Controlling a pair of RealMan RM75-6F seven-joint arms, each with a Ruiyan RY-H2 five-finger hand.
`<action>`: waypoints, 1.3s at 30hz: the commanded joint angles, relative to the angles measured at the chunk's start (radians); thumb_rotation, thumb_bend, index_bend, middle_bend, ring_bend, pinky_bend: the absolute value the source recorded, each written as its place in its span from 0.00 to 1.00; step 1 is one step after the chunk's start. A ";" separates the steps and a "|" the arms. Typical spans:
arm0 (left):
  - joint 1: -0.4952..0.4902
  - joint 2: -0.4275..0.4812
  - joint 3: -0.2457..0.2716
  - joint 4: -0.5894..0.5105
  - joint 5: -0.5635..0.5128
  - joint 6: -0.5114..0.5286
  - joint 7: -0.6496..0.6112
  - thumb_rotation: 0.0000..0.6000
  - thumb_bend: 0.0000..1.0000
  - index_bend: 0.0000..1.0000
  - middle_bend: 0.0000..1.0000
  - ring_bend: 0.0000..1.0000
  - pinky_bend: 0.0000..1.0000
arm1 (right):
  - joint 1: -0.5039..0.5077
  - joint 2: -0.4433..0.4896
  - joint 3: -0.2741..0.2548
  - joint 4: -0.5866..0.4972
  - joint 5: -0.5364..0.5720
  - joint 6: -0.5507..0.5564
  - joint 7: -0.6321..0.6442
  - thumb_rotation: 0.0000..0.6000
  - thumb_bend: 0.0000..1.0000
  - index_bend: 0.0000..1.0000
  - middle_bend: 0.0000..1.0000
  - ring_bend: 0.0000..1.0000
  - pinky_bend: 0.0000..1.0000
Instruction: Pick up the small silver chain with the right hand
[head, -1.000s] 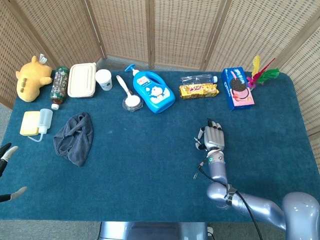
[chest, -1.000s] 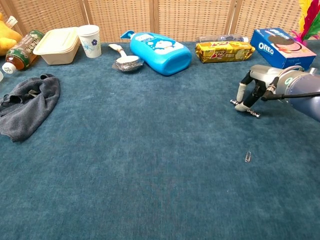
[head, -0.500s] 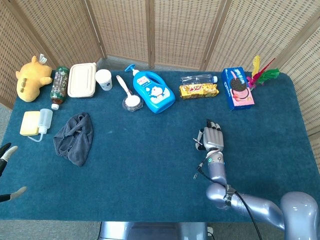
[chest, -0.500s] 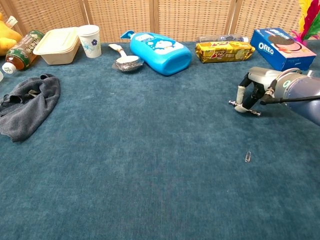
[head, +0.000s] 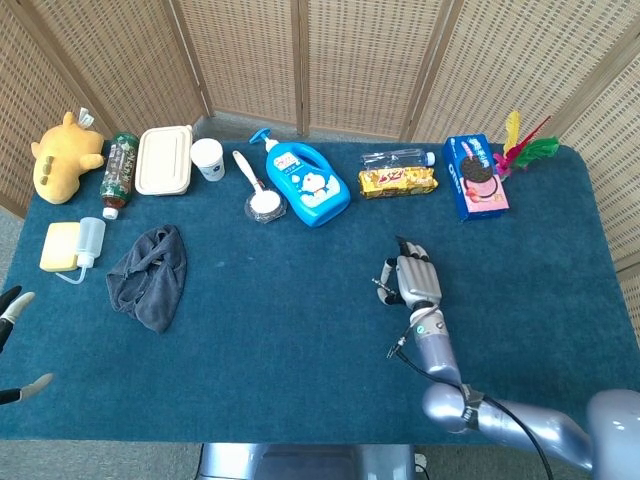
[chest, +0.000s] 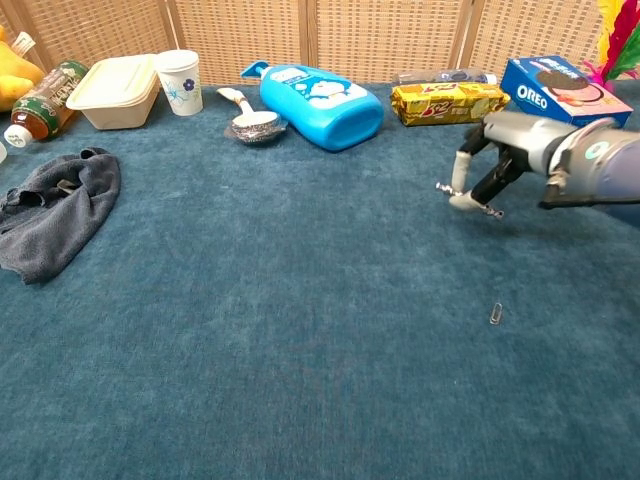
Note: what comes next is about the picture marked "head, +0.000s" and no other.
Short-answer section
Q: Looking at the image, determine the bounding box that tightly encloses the white handled dish brush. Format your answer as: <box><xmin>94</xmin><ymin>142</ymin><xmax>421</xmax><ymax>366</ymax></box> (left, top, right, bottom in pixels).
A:
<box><xmin>231</xmin><ymin>150</ymin><xmax>289</xmax><ymax>226</ymax></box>

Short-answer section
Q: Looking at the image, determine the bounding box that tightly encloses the clear squeeze wash bottle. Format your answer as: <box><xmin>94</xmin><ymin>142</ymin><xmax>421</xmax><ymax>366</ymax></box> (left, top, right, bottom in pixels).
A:
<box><xmin>54</xmin><ymin>216</ymin><xmax>107</xmax><ymax>286</ymax></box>

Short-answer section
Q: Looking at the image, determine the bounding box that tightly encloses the woven bamboo folding screen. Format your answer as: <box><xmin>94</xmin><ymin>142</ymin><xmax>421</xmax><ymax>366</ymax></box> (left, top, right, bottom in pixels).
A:
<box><xmin>0</xmin><ymin>0</ymin><xmax>640</xmax><ymax>331</ymax></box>

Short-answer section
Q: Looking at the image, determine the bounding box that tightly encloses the clear plastic water bottle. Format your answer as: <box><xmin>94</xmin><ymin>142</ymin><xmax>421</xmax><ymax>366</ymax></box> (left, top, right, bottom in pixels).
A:
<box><xmin>360</xmin><ymin>148</ymin><xmax>437</xmax><ymax>169</ymax></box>

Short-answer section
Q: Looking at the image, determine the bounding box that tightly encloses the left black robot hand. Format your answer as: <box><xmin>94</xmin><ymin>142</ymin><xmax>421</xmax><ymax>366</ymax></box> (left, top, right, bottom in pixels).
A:
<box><xmin>0</xmin><ymin>285</ymin><xmax>55</xmax><ymax>406</ymax></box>

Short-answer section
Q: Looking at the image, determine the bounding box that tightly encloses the yellow sponge block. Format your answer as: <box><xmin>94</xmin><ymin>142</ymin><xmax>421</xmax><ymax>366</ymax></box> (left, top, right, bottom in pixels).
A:
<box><xmin>39</xmin><ymin>221</ymin><xmax>82</xmax><ymax>273</ymax></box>

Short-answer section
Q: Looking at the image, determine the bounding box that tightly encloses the green tea drink bottle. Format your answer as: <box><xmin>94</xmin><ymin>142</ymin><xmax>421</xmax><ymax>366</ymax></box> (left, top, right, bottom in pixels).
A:
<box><xmin>99</xmin><ymin>131</ymin><xmax>141</xmax><ymax>220</ymax></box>

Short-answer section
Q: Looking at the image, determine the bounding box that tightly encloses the yellow plush toy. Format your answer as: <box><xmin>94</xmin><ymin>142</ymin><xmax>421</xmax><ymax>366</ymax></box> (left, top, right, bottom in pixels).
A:
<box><xmin>30</xmin><ymin>107</ymin><xmax>106</xmax><ymax>205</ymax></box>

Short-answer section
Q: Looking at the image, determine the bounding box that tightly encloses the white paper cup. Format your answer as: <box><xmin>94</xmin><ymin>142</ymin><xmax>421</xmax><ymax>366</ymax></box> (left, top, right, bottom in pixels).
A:
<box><xmin>190</xmin><ymin>137</ymin><xmax>226</xmax><ymax>182</ymax></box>

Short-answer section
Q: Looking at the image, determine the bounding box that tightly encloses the yellow biscuit packet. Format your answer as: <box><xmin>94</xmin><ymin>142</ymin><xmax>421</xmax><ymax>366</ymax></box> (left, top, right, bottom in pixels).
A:
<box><xmin>357</xmin><ymin>166</ymin><xmax>440</xmax><ymax>200</ymax></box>

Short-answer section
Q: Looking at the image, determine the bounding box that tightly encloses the beige lidded lunch box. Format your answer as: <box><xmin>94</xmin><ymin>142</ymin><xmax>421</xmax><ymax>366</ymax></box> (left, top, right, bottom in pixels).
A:
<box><xmin>134</xmin><ymin>124</ymin><xmax>195</xmax><ymax>197</ymax></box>

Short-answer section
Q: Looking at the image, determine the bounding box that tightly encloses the blue detergent pump bottle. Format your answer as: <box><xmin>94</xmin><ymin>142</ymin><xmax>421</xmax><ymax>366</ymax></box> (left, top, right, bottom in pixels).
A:
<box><xmin>248</xmin><ymin>128</ymin><xmax>352</xmax><ymax>229</ymax></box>

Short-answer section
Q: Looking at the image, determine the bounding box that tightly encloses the dark grey cloth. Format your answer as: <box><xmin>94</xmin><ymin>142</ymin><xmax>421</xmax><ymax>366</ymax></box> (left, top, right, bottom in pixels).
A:
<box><xmin>105</xmin><ymin>224</ymin><xmax>188</xmax><ymax>335</ymax></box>

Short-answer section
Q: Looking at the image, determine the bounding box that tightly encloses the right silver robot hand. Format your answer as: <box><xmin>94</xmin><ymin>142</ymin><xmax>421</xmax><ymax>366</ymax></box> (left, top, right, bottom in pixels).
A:
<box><xmin>378</xmin><ymin>235</ymin><xmax>443</xmax><ymax>307</ymax></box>

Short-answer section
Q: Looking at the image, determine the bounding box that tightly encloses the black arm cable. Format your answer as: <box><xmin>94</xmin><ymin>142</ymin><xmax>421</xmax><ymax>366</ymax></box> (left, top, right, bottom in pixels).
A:
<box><xmin>392</xmin><ymin>319</ymin><xmax>555</xmax><ymax>480</ymax></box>

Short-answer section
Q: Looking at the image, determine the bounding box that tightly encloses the blue Oreo cookie box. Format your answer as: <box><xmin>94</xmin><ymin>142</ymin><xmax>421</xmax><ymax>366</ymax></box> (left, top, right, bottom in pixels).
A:
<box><xmin>442</xmin><ymin>132</ymin><xmax>512</xmax><ymax>223</ymax></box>

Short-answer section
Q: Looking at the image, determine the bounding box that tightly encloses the blue table carpet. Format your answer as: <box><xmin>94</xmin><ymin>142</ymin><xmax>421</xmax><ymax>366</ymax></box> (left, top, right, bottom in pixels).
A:
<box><xmin>0</xmin><ymin>141</ymin><xmax>640</xmax><ymax>445</ymax></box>

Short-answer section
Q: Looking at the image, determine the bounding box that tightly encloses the colourful feather shuttlecock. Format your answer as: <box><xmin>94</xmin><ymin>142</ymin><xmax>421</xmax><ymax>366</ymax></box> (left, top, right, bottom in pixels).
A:
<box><xmin>492</xmin><ymin>110</ymin><xmax>561</xmax><ymax>179</ymax></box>

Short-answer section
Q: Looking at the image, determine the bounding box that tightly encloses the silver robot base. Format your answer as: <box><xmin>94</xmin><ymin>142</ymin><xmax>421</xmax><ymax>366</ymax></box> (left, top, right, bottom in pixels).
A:
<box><xmin>195</xmin><ymin>442</ymin><xmax>417</xmax><ymax>480</ymax></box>

